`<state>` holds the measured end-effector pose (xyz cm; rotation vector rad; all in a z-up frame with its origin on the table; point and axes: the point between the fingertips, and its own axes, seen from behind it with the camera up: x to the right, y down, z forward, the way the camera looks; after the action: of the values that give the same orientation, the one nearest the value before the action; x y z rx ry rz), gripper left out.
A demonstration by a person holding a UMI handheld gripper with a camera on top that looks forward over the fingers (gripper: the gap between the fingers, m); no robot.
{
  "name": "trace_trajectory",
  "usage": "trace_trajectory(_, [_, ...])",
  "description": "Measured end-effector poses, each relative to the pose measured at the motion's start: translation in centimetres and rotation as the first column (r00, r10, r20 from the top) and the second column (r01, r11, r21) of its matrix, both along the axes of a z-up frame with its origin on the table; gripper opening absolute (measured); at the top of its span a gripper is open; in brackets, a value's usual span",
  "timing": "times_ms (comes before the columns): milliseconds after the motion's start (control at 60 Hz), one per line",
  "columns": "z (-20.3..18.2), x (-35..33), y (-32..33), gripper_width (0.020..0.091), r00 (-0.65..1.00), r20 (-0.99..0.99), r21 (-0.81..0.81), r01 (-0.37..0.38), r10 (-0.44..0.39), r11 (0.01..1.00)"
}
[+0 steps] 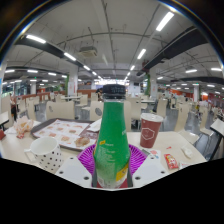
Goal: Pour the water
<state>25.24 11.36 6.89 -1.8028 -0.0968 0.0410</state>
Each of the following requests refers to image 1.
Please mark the brown food tray paper liner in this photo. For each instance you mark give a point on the brown food tray paper liner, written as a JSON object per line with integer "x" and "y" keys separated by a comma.
{"x": 60, "y": 133}

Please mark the crumpled white napkin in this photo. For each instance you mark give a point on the crumpled white napkin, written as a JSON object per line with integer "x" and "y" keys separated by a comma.
{"x": 95, "y": 125}

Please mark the group of beige chairs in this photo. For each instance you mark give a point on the group of beige chairs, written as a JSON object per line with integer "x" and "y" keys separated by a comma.
{"x": 61, "y": 110}

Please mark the ceiling air conditioner unit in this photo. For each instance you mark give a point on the ceiling air conditioner unit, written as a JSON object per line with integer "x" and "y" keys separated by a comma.
{"x": 88, "y": 51}

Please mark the white mug with black dots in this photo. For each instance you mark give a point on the white mug with black dots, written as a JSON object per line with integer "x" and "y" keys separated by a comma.
{"x": 46, "y": 156}

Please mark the group of ceiling lights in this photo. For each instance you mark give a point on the group of ceiling lights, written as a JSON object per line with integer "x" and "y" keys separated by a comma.
{"x": 35, "y": 39}

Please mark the white cafeteria table black leg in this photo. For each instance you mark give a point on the white cafeteria table black leg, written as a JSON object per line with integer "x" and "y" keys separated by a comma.
{"x": 3, "y": 117}
{"x": 217, "y": 128}

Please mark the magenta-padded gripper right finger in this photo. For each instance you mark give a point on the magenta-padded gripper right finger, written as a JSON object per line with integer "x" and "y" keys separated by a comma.
{"x": 148, "y": 170}

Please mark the red paper cup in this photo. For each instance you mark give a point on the red paper cup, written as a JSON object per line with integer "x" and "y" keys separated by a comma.
{"x": 150, "y": 131}

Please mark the small white sachet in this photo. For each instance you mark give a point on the small white sachet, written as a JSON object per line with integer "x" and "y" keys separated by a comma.
{"x": 187, "y": 152}

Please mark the colourful printed flyer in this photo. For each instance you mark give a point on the colourful printed flyer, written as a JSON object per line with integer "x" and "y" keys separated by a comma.
{"x": 154, "y": 154}

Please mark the red sauce packet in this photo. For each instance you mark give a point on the red sauce packet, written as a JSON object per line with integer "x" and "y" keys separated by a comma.
{"x": 2, "y": 134}
{"x": 171, "y": 161}

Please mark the clear plastic bag with food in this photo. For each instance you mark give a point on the clear plastic bag with food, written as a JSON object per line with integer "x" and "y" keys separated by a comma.
{"x": 22, "y": 126}

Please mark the green drink bottle black cap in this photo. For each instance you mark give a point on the green drink bottle black cap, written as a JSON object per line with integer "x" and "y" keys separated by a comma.
{"x": 111, "y": 146}

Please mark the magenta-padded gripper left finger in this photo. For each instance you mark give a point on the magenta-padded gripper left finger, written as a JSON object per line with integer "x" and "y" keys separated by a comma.
{"x": 75, "y": 171}

